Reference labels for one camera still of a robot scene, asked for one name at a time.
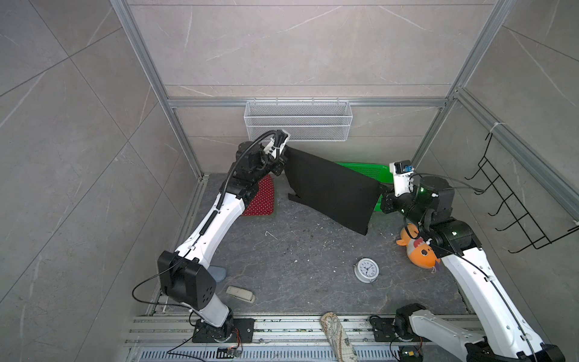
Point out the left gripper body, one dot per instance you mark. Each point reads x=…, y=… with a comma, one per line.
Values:
x=264, y=167

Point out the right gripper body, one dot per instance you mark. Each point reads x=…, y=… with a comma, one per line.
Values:
x=405, y=205

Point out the red polka dot skirt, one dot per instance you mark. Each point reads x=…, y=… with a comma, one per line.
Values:
x=264, y=201

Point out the black skirt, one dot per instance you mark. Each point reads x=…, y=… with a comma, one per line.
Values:
x=314, y=184

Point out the green skirt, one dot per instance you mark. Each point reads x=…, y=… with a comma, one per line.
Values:
x=265, y=216

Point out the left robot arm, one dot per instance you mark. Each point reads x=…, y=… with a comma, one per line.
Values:
x=184, y=273

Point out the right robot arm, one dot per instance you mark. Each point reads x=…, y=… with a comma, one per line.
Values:
x=433, y=238

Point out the green plastic basket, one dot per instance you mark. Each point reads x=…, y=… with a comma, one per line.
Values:
x=366, y=171

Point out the orange plush toy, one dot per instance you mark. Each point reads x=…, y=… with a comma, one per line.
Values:
x=418, y=251

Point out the white alarm clock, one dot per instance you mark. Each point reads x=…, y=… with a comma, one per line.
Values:
x=366, y=270

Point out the light blue cup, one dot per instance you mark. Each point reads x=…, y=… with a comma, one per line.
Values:
x=218, y=273

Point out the beige remote control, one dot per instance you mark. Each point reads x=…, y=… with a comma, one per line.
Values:
x=241, y=294

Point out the patterned rolled cloth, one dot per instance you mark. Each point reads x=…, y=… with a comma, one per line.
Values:
x=338, y=338

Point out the black wall hook rack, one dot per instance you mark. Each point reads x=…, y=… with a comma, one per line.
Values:
x=518, y=214

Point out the white wire wall basket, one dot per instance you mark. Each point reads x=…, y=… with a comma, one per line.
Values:
x=304, y=121

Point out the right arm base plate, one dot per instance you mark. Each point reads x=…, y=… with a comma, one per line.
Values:
x=384, y=330

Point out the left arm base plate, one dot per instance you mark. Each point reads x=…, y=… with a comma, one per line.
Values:
x=237, y=328

